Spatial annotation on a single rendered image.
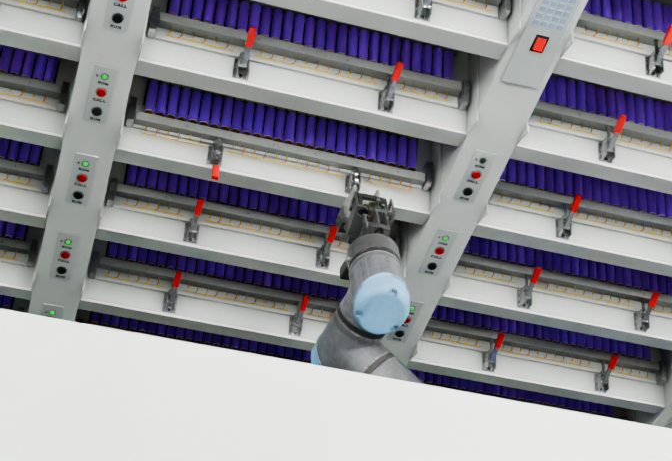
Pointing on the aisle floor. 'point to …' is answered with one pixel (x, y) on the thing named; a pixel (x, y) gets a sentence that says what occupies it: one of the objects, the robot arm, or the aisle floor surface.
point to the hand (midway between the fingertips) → (356, 203)
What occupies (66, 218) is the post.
